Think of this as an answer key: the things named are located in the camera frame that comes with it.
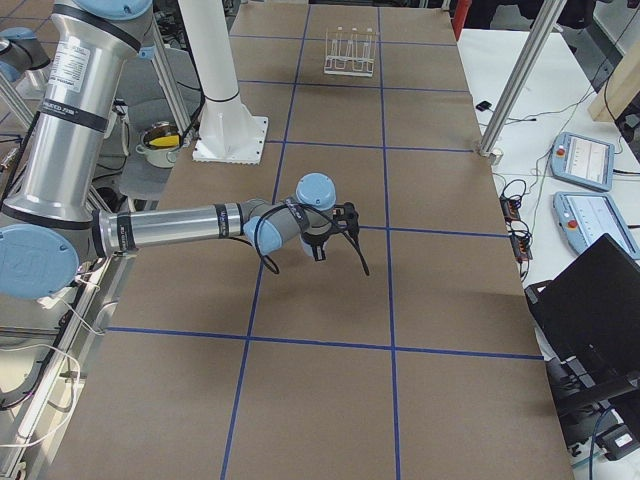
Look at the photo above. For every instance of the small black puck device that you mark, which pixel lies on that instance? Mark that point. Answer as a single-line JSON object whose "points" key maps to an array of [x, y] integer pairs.
{"points": [[483, 106]]}

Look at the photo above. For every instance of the aluminium frame post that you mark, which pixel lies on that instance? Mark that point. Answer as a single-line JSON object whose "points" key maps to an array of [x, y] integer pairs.
{"points": [[535, 42]]}

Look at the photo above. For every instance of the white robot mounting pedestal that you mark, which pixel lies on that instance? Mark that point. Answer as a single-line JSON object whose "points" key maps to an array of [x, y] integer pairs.
{"points": [[228, 132]]}

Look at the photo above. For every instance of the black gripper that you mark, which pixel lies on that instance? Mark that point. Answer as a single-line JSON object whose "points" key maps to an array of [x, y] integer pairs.
{"points": [[313, 241]]}

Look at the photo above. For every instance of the near teach pendant tablet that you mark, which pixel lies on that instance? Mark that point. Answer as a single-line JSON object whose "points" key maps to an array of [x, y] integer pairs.
{"points": [[585, 217]]}

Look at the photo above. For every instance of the pot with yellow corn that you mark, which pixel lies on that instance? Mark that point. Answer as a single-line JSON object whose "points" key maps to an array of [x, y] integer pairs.
{"points": [[159, 144]]}

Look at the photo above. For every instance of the white wire cup holder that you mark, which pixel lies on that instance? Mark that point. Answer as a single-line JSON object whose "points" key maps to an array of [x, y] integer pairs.
{"points": [[350, 52]]}

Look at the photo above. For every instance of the teach pendant tablet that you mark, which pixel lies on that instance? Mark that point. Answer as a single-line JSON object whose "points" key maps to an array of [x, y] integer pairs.
{"points": [[583, 161], [585, 217]]}

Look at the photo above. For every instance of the black laptop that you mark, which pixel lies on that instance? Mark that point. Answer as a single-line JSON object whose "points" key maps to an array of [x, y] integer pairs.
{"points": [[590, 311]]}

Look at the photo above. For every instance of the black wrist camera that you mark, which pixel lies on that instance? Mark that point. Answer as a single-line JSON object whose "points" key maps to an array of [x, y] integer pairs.
{"points": [[346, 219]]}

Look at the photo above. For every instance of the far teach pendant tablet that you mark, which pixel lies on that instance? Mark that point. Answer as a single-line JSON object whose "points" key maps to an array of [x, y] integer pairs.
{"points": [[583, 161]]}

